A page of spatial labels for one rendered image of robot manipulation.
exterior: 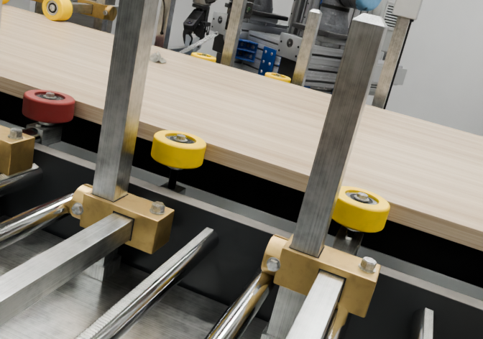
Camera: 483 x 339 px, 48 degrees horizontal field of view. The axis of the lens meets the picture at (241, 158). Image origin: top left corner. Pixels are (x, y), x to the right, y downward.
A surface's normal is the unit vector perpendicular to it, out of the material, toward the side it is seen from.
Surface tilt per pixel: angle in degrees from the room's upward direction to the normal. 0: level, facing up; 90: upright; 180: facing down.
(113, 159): 90
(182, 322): 0
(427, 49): 90
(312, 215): 90
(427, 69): 90
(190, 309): 0
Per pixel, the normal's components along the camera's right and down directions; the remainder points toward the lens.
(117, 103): -0.34, 0.22
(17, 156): 0.92, 0.29
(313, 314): 0.22, -0.93
